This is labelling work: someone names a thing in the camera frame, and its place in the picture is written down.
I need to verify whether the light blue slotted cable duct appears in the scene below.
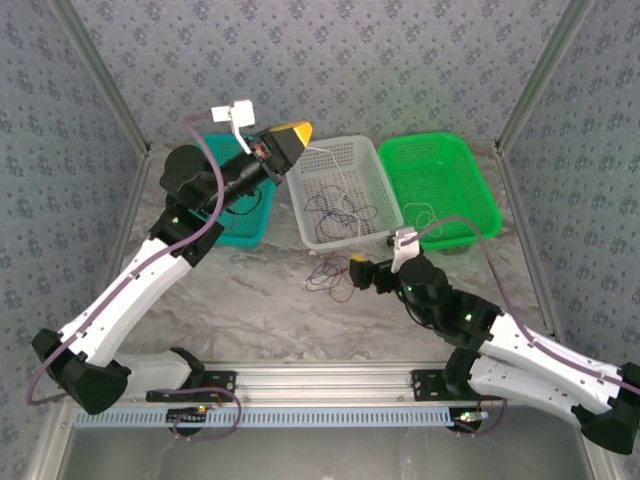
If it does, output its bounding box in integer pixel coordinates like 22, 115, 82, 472
73, 405, 504, 430

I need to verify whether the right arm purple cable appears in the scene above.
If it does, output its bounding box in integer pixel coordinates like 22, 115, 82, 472
404, 215, 640, 439

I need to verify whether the aluminium table edge bar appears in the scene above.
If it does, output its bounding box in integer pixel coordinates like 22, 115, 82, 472
112, 144, 151, 274
494, 142, 564, 341

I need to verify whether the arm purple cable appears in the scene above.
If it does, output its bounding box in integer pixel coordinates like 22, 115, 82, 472
404, 215, 640, 439
25, 112, 244, 442

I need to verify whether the black controller board with LED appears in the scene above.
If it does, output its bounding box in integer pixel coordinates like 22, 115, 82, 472
452, 409, 491, 434
167, 407, 209, 432

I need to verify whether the dark blue thin cable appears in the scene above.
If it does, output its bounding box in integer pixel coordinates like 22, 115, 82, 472
304, 257, 351, 294
305, 185, 366, 241

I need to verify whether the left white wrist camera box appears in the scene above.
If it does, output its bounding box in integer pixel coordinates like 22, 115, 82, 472
210, 99, 257, 154

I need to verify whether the red thin cable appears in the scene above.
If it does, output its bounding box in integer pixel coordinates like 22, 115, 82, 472
319, 259, 355, 304

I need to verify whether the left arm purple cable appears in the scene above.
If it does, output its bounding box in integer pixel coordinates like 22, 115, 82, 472
25, 112, 244, 442

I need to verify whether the aluminium frame post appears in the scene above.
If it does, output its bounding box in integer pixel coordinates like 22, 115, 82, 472
49, 0, 152, 156
494, 0, 596, 151

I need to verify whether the teal plastic basket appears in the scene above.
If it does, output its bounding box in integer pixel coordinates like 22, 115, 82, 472
192, 133, 277, 250

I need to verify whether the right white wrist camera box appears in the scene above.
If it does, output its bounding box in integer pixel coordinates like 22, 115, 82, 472
389, 226, 419, 275

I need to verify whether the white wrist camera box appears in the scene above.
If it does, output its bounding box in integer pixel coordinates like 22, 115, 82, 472
389, 226, 419, 275
210, 99, 257, 154

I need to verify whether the grey metal panel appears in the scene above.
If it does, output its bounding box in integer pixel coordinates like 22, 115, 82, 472
64, 425, 596, 480

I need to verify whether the aluminium mounting rail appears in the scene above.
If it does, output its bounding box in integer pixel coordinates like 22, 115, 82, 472
119, 363, 506, 404

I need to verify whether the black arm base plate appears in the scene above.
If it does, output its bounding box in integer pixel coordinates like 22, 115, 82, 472
145, 370, 237, 404
410, 368, 504, 402

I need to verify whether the green plastic basket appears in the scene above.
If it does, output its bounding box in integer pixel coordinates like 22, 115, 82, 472
377, 131, 503, 253

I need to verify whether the white plastic basket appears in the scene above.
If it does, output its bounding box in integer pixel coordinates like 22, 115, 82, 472
284, 134, 405, 253

